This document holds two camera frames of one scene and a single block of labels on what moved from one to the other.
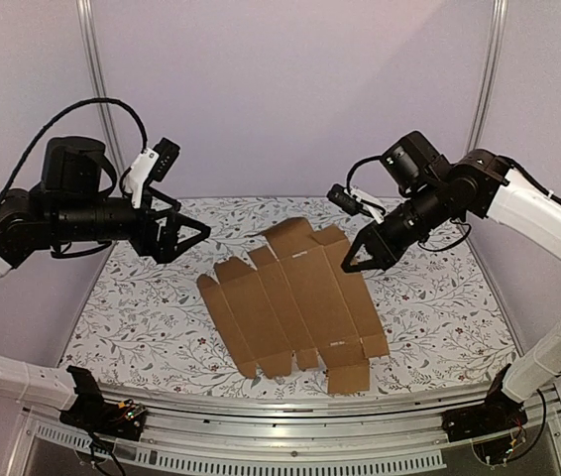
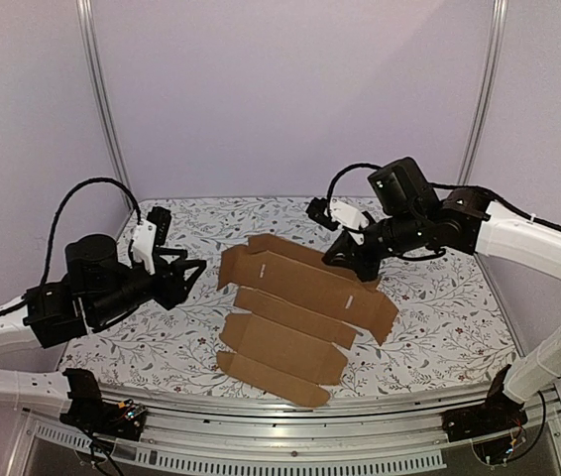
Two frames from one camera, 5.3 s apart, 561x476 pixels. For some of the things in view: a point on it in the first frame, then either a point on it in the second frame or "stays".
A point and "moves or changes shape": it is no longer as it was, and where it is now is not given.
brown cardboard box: x=306 y=300 moves or changes shape
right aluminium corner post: x=497 y=32 stays
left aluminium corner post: x=86 y=25 stays
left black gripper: x=164 y=248 to x=171 y=291
